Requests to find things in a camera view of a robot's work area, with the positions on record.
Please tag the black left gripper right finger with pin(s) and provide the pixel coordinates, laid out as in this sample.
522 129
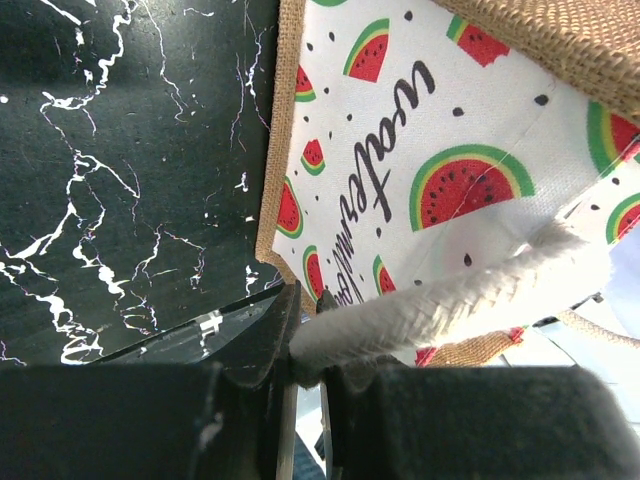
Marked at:
386 420

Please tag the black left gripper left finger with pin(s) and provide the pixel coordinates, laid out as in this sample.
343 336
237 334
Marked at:
228 416

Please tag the watermelon print canvas bag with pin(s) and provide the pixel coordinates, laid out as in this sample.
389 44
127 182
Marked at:
447 170

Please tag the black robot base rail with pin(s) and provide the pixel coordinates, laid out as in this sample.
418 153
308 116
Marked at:
198 338

